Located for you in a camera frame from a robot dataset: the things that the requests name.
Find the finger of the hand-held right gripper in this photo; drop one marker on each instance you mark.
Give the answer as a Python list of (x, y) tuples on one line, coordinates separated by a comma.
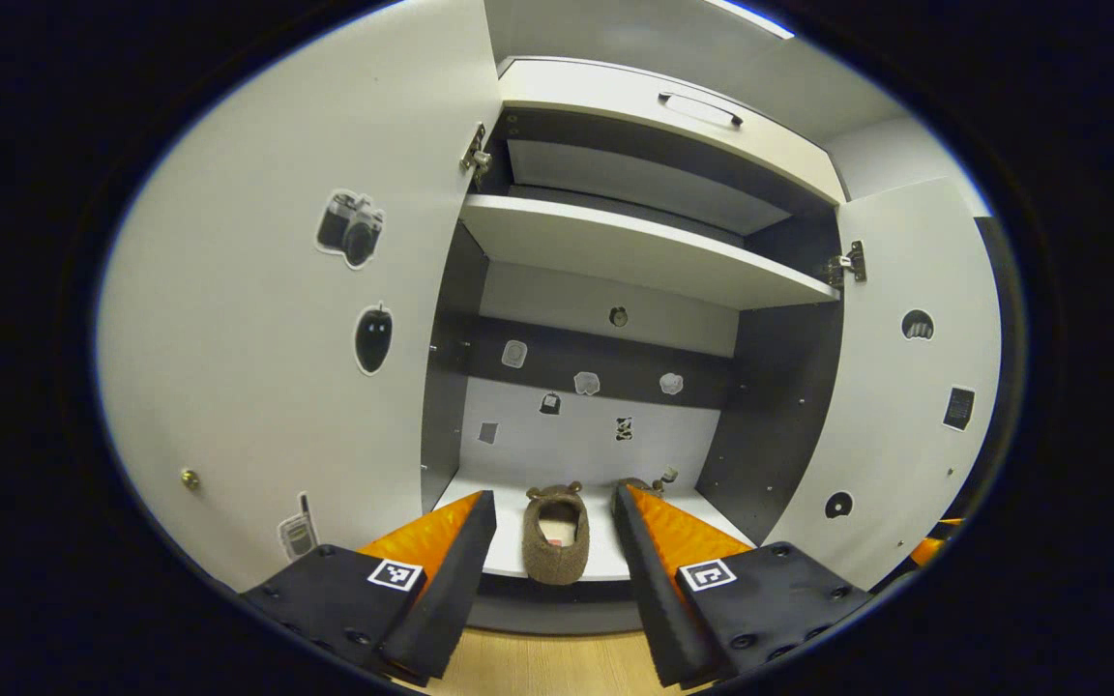
[(929, 551)]

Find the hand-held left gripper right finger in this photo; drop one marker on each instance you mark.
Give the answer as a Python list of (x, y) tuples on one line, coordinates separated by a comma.
[(649, 590)]

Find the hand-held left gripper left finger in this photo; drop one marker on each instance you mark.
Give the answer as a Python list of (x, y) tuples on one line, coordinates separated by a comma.
[(451, 599)]

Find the brown fuzzy shoe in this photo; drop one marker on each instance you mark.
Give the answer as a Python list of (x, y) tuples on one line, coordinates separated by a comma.
[(555, 556), (636, 483)]

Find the white cabinet door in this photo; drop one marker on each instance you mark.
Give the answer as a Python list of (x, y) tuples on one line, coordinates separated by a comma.
[(895, 435), (267, 367)]

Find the grey white shoe cabinet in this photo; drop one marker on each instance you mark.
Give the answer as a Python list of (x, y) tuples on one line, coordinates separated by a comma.
[(770, 406)]

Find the metal door hinge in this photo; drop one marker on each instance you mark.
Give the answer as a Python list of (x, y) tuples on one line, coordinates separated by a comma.
[(475, 155), (849, 263)]

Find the white cabinet shelf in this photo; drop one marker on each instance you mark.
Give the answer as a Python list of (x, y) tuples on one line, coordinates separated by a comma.
[(634, 246)]

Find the white cabinet drawer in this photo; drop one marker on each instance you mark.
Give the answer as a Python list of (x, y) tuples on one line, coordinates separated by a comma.
[(596, 101)]

